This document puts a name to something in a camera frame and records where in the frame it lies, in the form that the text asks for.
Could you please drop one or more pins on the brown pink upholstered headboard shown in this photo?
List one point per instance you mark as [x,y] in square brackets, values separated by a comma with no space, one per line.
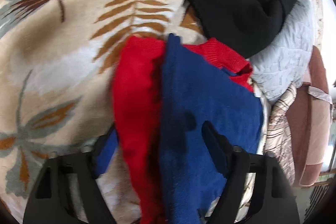
[309,119]

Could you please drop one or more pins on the striped floral pink pillow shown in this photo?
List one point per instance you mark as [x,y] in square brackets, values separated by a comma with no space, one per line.
[275,131]

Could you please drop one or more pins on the light grey quilted pillow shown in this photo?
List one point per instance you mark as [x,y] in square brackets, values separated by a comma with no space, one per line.
[286,59]

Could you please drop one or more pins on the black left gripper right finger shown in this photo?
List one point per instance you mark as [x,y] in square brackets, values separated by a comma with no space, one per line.
[272,198]

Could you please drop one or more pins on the red and blue sweater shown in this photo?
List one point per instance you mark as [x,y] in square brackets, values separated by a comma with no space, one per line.
[162,93]

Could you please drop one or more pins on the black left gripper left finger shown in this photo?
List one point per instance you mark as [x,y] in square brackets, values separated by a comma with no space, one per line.
[50,199]

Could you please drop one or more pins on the beige leaf-pattern fleece blanket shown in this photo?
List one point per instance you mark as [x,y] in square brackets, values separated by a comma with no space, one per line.
[57,58]

